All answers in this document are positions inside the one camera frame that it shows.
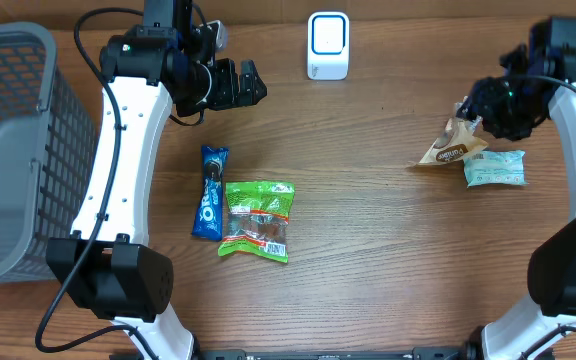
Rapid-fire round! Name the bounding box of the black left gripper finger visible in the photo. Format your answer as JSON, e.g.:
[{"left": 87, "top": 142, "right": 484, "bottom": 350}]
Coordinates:
[
  {"left": 239, "top": 59, "right": 263, "bottom": 88},
  {"left": 237, "top": 84, "right": 267, "bottom": 107}
]

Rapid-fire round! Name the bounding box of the grey plastic mesh basket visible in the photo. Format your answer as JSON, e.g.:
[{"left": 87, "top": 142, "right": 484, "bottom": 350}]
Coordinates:
[{"left": 0, "top": 22, "right": 97, "bottom": 283}]

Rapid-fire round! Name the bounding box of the green snack packet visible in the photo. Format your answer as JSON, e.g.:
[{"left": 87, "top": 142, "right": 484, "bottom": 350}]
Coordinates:
[{"left": 218, "top": 181, "right": 295, "bottom": 263}]

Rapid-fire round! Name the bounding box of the beige paper-like bag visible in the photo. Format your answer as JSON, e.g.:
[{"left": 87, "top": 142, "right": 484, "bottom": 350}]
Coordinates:
[{"left": 408, "top": 114, "right": 489, "bottom": 167}]

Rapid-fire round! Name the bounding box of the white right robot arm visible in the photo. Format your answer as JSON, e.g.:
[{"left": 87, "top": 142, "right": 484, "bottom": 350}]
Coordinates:
[{"left": 456, "top": 16, "right": 576, "bottom": 359}]

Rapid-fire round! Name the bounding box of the blue Oreo cookie pack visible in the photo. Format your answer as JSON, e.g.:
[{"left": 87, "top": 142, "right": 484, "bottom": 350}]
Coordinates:
[{"left": 192, "top": 145, "right": 229, "bottom": 241}]

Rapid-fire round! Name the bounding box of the teal tissue pack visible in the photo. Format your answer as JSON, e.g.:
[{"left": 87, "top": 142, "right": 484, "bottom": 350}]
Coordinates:
[{"left": 464, "top": 150, "right": 527, "bottom": 187}]

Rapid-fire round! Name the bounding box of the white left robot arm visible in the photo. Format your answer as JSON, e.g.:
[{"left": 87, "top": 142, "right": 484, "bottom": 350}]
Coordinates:
[{"left": 46, "top": 0, "right": 267, "bottom": 360}]

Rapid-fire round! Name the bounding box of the white barcode scanner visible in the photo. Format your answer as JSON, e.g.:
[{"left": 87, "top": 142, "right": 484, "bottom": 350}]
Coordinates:
[{"left": 307, "top": 11, "right": 350, "bottom": 81}]

